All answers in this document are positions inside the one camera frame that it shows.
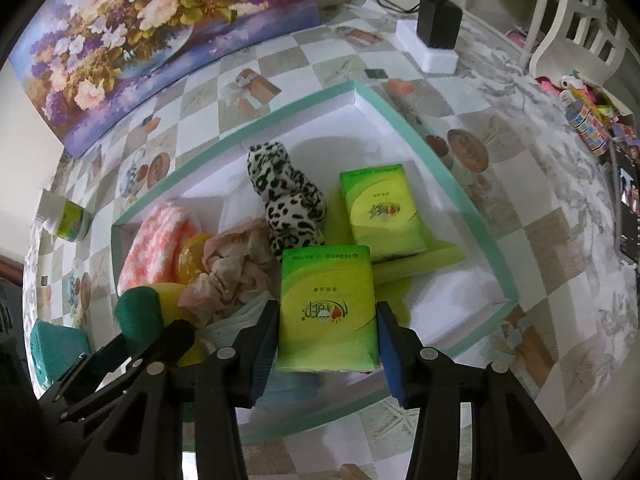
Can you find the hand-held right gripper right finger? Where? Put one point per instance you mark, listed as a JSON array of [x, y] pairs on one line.
[[390, 360]]

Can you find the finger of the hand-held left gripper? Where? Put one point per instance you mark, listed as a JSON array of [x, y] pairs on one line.
[[170, 340]]

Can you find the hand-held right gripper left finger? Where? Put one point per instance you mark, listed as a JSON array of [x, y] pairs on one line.
[[265, 355]]

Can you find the green and yellow sponge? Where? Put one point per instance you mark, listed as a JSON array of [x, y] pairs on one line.
[[140, 315]]

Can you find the white face mask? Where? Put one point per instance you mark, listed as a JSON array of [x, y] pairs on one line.
[[235, 325]]

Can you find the pink floral scrunchie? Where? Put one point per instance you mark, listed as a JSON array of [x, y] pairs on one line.
[[225, 270]]

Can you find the pink fluffy cloth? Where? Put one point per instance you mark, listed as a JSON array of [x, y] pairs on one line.
[[150, 250]]

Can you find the leopard print scrunchie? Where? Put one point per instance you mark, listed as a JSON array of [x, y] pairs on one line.
[[285, 195]]

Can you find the white box with teal rim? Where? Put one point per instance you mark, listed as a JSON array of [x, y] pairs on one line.
[[380, 125]]

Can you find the teal plastic toy box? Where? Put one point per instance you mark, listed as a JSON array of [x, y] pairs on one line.
[[57, 355]]

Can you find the white bottle with green label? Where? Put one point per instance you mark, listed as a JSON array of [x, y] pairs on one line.
[[67, 217]]

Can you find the grey floral tablecloth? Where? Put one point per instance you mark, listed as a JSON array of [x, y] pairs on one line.
[[560, 200]]

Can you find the checkered printed tablecloth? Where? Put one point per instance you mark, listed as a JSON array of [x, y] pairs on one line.
[[210, 90]]

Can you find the dark tablet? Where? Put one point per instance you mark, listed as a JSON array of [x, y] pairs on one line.
[[627, 200]]

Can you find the white power strip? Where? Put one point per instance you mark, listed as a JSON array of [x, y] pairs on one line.
[[425, 52]]

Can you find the floral painting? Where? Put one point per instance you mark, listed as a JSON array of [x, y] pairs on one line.
[[125, 20]]

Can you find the black charger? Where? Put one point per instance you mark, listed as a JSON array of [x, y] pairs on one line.
[[440, 22]]

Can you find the white chair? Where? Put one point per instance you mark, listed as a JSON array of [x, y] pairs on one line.
[[560, 15]]

